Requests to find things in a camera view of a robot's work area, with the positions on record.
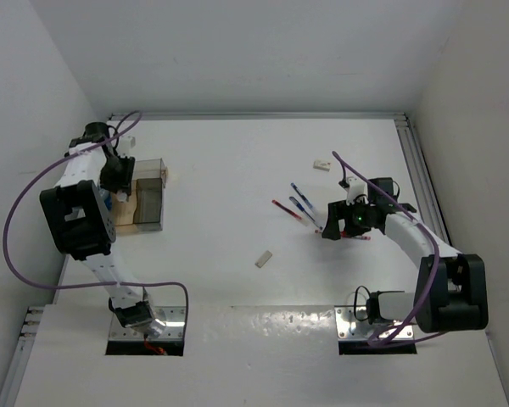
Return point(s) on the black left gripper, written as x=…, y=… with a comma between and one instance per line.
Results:
x=123, y=181

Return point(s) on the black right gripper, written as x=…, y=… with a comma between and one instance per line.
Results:
x=339, y=210

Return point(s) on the blue refill pen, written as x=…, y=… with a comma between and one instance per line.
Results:
x=302, y=196

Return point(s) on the grey white eraser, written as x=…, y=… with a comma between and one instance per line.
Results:
x=263, y=259

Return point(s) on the pink stapler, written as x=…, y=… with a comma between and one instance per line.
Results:
x=121, y=196

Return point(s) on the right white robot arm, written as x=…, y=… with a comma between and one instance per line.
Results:
x=451, y=292

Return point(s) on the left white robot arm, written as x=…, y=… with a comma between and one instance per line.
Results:
x=82, y=226

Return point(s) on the pink refill pen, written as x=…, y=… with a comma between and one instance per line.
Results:
x=363, y=238

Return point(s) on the clear acrylic organizer box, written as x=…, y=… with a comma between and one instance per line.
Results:
x=144, y=210

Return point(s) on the white boxed eraser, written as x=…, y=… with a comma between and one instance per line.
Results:
x=322, y=165

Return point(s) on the red capped pen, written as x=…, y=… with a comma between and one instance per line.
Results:
x=289, y=212

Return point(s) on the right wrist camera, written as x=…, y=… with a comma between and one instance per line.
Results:
x=355, y=190

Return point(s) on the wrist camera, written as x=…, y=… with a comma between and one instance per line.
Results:
x=125, y=146
x=355, y=190

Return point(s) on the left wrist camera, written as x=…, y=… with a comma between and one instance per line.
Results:
x=125, y=146

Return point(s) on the aluminium frame rail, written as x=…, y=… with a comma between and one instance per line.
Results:
x=157, y=116

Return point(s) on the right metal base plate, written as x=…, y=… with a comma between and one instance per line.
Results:
x=352, y=327

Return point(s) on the metal base plate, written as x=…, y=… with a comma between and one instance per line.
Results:
x=352, y=327
x=169, y=327

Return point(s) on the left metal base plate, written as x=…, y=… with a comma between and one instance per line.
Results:
x=169, y=327

